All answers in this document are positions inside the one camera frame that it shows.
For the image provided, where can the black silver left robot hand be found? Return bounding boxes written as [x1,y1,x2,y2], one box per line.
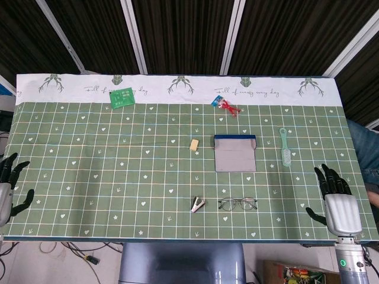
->
[0,152,35,228]

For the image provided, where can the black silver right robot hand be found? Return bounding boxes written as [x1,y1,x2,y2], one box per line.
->
[306,163,362,237]

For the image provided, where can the wire-frame eyeglasses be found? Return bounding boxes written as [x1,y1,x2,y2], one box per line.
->
[218,197,258,211]

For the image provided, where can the blue floral glasses case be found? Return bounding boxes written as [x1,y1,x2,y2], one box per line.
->
[213,134,257,173]

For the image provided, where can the person in blue jeans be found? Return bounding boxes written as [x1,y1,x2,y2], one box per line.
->
[346,118,379,208]

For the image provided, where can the cardboard box with clutter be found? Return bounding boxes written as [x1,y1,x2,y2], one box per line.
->
[262,259,341,284]

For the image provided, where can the mint green brush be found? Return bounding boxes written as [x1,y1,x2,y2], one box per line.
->
[279,127,293,167]

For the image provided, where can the green grid tablecloth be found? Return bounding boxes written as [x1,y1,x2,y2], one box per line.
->
[2,73,377,241]

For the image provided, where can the blue white panel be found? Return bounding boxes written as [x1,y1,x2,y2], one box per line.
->
[0,75,17,97]

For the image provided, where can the small metal clip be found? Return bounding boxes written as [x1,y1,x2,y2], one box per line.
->
[190,197,207,213]

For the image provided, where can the green card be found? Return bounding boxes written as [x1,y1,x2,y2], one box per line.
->
[109,87,134,110]

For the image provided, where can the blue-grey robot torso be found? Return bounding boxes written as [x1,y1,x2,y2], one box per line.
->
[118,242,246,284]

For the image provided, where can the tangled floor cables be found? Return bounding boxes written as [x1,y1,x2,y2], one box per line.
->
[0,241,124,284]

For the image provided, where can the white partition post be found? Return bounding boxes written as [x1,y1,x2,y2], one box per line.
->
[322,8,379,78]
[120,0,148,75]
[37,0,89,75]
[219,0,246,75]

